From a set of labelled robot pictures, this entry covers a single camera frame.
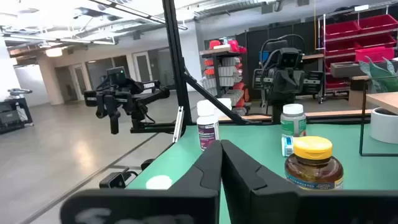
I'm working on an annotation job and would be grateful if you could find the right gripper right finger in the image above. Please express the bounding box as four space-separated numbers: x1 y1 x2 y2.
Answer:
220 139 398 224

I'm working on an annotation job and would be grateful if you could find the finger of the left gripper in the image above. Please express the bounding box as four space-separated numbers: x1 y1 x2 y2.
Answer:
289 74 305 94
273 74 290 94

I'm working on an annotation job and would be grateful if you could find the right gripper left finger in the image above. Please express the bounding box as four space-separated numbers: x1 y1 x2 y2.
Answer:
60 139 223 224

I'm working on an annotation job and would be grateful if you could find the white-capped bottle green label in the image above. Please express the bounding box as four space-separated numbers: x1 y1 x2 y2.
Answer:
280 103 307 138

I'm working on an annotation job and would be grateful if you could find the small translucent white bottle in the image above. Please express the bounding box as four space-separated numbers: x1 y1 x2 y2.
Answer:
146 174 174 190

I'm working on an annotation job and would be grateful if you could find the white square bottle blue label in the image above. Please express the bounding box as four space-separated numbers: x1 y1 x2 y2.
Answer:
281 134 295 157

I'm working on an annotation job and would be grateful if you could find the large white bottle purple label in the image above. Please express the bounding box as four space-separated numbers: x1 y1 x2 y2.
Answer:
196 99 220 152

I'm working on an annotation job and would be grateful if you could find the amber bottle yellow cap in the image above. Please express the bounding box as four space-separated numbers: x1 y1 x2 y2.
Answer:
284 136 345 191

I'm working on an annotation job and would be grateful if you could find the grey tray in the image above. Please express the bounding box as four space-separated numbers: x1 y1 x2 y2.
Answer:
329 60 366 78

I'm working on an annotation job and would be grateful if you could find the wooden table side board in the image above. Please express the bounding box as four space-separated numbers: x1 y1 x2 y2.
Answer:
218 108 373 123

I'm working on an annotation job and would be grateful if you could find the light wooden desk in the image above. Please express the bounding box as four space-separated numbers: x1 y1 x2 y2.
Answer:
348 75 371 110

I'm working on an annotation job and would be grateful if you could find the rack with grey orange bins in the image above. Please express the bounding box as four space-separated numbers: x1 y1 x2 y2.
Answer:
198 39 251 116

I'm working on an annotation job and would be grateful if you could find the metal rack with red bins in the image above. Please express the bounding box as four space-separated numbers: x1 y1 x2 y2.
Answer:
316 1 398 105

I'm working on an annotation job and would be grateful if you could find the white plastic container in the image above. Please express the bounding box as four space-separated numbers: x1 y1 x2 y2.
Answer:
216 98 233 118

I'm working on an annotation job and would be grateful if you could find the white round plant pot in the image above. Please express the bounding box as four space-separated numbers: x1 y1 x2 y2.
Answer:
369 107 398 145

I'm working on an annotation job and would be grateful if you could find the black equipment cart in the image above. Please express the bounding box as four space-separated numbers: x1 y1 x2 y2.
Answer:
0 88 34 135

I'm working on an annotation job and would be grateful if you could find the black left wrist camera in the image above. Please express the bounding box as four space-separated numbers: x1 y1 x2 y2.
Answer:
275 47 304 68

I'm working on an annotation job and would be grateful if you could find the wooden shelf black metal frame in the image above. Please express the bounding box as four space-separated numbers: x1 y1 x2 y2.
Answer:
359 74 398 157

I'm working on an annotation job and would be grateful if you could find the black table-level camera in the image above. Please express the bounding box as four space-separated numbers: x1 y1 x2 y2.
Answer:
98 169 138 190

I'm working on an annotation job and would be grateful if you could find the black metal table frame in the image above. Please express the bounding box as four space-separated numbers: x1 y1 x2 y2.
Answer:
129 0 374 144

